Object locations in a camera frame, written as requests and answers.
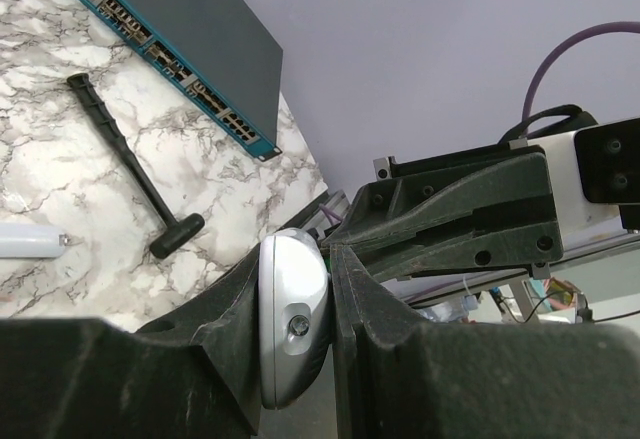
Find black hammer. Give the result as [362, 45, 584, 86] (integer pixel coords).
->
[66, 73, 205, 260]

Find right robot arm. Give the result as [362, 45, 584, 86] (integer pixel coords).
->
[320, 104, 639, 282]

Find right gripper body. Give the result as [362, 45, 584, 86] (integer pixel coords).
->
[320, 144, 564, 282]

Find dark network switch box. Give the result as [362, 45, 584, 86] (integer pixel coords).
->
[79, 0, 283, 162]

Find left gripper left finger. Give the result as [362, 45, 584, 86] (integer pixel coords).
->
[1, 250, 261, 438]

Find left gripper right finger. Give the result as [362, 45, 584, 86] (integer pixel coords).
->
[330, 246, 639, 438]

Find white remote control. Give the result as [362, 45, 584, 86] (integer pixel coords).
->
[258, 228, 331, 410]

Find white battery cover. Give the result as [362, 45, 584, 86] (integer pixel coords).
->
[0, 223, 70, 259]

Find aluminium frame rail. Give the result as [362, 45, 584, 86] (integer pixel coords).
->
[285, 191, 639, 303]

